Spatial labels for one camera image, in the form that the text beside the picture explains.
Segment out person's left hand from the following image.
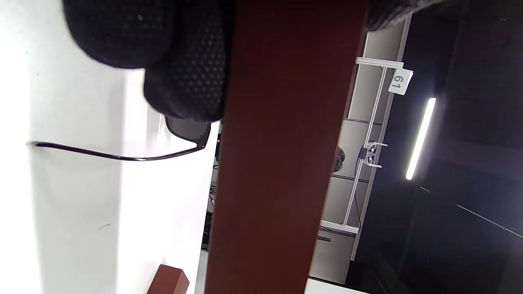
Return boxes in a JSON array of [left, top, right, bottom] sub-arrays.
[[61, 0, 448, 123]]

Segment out black sunglasses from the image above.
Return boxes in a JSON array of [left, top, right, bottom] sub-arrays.
[[27, 116, 213, 162]]

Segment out brown storage box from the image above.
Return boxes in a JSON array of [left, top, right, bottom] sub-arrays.
[[147, 264, 190, 294], [204, 0, 370, 294]]

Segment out white headset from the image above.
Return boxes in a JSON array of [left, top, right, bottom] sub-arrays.
[[360, 141, 389, 169]]

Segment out white paper tag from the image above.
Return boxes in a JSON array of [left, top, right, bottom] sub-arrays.
[[388, 69, 414, 96]]

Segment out ceiling light strip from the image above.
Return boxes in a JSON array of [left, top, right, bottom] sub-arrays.
[[405, 97, 437, 181]]

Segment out aluminium frame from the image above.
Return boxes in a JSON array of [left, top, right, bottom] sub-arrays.
[[320, 57, 405, 235]]

